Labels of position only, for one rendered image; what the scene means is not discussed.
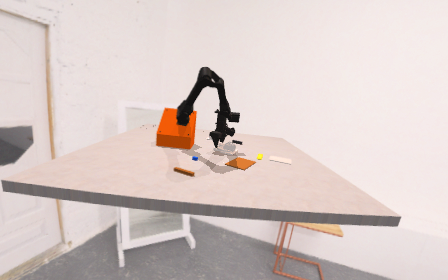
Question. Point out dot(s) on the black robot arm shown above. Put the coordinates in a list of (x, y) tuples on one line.
[(204, 79)]

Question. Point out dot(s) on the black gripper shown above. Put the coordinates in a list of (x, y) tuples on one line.
[(218, 133)]

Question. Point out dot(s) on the orange-brown rounded bar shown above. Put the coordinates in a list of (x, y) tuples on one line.
[(182, 171)]

